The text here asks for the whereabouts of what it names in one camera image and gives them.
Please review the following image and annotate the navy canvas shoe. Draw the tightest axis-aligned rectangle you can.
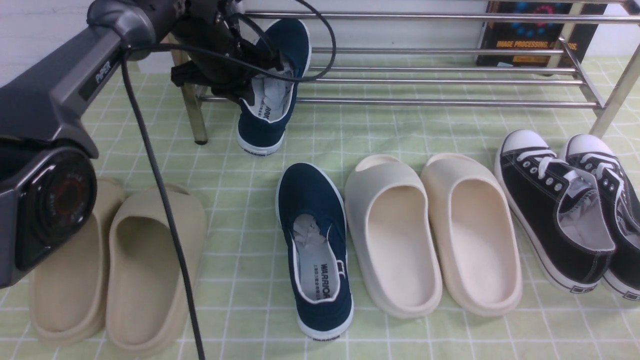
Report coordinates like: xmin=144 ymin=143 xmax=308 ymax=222
xmin=237 ymin=18 xmax=313 ymax=157
xmin=275 ymin=162 xmax=355 ymax=342

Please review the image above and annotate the green checkered tablecloth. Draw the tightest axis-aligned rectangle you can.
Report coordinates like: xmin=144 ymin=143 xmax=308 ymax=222
xmin=1 ymin=66 xmax=639 ymax=360

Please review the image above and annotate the black left sneaker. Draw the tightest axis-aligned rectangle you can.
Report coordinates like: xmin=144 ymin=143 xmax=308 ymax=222
xmin=494 ymin=129 xmax=616 ymax=294

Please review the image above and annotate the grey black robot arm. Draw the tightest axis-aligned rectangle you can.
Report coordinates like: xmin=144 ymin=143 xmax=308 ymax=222
xmin=0 ymin=0 xmax=283 ymax=289

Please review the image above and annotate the black sneaker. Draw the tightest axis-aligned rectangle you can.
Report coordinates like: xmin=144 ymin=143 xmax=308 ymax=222
xmin=560 ymin=134 xmax=640 ymax=302
xmin=494 ymin=129 xmax=616 ymax=294

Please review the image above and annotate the tan right slipper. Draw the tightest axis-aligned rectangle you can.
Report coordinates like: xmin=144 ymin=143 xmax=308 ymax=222
xmin=105 ymin=186 xmax=189 ymax=359

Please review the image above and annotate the cream slipper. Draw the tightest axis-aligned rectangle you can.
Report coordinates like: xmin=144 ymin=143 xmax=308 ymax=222
xmin=344 ymin=153 xmax=443 ymax=319
xmin=420 ymin=153 xmax=523 ymax=317

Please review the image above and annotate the cream left slipper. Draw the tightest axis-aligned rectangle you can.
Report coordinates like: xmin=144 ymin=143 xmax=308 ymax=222
xmin=344 ymin=153 xmax=443 ymax=319

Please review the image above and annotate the black right sneaker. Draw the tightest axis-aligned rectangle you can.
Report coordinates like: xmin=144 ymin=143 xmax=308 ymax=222
xmin=560 ymin=134 xmax=640 ymax=302

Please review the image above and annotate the black image processing book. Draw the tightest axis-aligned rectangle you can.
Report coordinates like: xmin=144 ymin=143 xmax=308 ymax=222
xmin=475 ymin=1 xmax=598 ymax=68

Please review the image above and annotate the tan left slipper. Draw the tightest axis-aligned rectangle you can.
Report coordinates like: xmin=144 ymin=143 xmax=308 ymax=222
xmin=29 ymin=177 xmax=125 ymax=346

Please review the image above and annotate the steel shoe rack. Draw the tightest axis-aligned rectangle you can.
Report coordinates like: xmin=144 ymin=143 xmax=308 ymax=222
xmin=159 ymin=0 xmax=640 ymax=146

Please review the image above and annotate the tan slipper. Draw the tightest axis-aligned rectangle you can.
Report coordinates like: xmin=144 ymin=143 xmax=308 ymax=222
xmin=105 ymin=186 xmax=189 ymax=359
xmin=29 ymin=177 xmax=125 ymax=346

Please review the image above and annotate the cream right slipper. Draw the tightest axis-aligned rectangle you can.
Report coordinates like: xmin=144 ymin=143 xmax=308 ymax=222
xmin=420 ymin=153 xmax=523 ymax=317

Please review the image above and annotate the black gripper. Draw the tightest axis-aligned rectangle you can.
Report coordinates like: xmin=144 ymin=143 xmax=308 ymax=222
xmin=171 ymin=0 xmax=284 ymax=105

